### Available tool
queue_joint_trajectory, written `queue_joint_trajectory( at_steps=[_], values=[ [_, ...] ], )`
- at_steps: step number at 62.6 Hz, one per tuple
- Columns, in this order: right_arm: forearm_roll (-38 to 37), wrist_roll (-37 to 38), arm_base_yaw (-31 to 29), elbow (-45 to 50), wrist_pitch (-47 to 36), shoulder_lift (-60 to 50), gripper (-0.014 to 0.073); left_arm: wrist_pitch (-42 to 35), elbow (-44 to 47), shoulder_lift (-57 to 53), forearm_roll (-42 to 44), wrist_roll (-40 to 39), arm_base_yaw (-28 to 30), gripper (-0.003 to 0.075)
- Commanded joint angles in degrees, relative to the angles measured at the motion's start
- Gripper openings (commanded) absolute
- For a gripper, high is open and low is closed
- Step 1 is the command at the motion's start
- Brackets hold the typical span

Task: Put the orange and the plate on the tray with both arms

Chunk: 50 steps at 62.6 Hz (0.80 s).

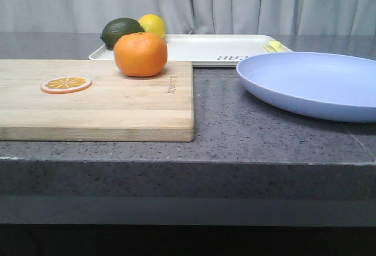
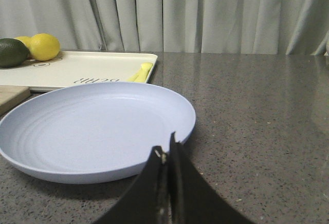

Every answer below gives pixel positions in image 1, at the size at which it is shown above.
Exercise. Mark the green lime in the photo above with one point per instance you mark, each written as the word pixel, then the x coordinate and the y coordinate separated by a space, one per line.
pixel 117 28

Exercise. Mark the white rectangular tray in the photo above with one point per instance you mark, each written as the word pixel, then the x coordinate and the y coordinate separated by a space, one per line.
pixel 205 50

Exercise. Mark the light blue plate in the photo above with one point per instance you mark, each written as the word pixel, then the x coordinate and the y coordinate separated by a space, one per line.
pixel 320 85

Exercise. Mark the wooden cutting board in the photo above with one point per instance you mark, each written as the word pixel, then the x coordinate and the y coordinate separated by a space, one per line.
pixel 113 108

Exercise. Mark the yellow peeled banana piece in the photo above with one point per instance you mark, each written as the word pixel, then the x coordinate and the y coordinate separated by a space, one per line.
pixel 275 46

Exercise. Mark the orange slice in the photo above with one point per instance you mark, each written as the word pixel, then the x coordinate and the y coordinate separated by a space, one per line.
pixel 67 84

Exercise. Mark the whole orange fruit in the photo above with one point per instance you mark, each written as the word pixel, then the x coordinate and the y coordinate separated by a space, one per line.
pixel 142 54

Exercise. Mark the grey curtain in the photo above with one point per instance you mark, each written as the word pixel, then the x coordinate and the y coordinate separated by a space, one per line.
pixel 269 17

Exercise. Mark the yellow lemon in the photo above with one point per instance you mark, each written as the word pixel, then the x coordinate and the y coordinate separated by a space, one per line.
pixel 154 24

